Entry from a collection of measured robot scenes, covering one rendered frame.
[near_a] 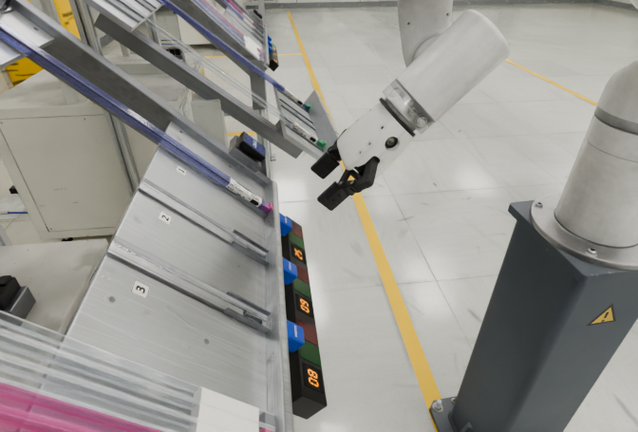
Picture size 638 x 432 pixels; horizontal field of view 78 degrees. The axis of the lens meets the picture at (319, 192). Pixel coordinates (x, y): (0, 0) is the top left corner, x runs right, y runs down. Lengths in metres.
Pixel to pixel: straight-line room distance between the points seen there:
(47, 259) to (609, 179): 0.90
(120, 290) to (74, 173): 1.36
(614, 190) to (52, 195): 1.72
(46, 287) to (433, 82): 0.67
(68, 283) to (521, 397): 0.83
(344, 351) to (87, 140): 1.15
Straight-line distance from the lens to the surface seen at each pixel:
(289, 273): 0.56
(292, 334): 0.49
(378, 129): 0.56
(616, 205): 0.69
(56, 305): 0.75
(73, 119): 1.62
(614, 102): 0.65
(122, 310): 0.38
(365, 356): 1.34
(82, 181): 1.74
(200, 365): 0.40
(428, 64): 0.56
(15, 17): 0.67
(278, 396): 0.42
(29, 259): 0.87
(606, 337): 0.86
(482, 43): 0.56
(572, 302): 0.73
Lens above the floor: 1.09
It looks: 33 degrees down
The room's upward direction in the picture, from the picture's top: straight up
